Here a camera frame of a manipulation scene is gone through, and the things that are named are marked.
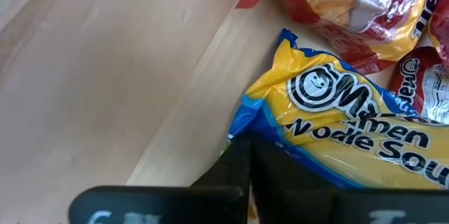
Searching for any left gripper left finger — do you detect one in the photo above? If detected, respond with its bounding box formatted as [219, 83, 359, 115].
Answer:
[68, 136, 252, 224]

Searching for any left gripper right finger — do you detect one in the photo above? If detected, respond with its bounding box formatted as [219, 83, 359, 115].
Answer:
[250, 138, 449, 224]

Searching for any red Maruchan ramen packet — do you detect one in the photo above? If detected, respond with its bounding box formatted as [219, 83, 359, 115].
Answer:
[428, 0, 449, 67]
[388, 46, 449, 126]
[234, 0, 445, 76]

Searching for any blue Maruchan ramen packet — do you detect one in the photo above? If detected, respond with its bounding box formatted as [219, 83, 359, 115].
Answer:
[227, 28, 449, 224]

